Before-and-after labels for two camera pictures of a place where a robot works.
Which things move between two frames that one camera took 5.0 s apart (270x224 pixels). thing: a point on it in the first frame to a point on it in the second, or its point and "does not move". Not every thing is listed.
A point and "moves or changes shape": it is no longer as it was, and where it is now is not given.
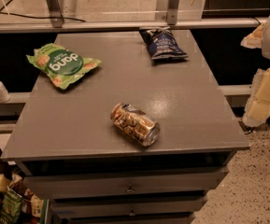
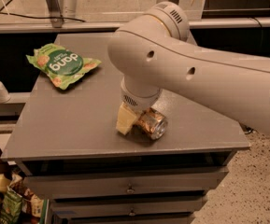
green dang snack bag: x=62 y=64 does not move
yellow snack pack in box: x=1 y=184 does not move
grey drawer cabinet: x=64 y=143 does not move
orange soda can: x=140 y=126 moves or changes shape
